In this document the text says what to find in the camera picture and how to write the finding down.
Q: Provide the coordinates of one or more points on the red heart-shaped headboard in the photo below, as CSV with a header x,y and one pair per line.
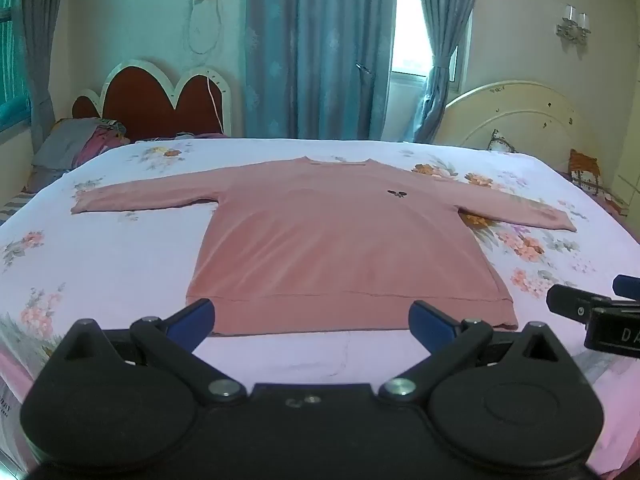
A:
x,y
145,105

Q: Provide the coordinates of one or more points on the teal window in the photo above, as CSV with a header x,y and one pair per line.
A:
x,y
12,70

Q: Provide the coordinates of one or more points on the grey curtain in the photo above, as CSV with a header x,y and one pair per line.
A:
x,y
37,60

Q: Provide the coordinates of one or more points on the pink sweater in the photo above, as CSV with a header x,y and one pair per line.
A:
x,y
325,240

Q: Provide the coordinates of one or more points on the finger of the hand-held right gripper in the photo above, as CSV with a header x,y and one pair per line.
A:
x,y
570,301
627,287

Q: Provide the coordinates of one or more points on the small patterned pillow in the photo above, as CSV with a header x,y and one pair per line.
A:
x,y
501,142

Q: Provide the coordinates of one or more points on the pile of clothes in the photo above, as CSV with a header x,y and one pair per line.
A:
x,y
80,145

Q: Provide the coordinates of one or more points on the glass wall lamp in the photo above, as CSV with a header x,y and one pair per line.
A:
x,y
574,22

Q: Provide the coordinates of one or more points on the cream round headboard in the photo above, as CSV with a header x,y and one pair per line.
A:
x,y
520,110

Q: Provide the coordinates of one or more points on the tied blue curtain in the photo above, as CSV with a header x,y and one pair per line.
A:
x,y
445,35

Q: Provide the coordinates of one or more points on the bright window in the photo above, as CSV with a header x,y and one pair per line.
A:
x,y
410,20

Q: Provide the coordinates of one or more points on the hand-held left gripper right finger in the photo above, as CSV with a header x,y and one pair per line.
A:
x,y
430,322

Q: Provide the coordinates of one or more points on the wide blue curtain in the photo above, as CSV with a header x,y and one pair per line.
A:
x,y
310,50

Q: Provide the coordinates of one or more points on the floral bed sheet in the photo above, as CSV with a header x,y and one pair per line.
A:
x,y
125,260

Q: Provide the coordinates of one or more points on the orange patterned pillow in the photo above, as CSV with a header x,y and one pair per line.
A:
x,y
590,175

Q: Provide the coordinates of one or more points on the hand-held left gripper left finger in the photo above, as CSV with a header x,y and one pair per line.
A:
x,y
192,317

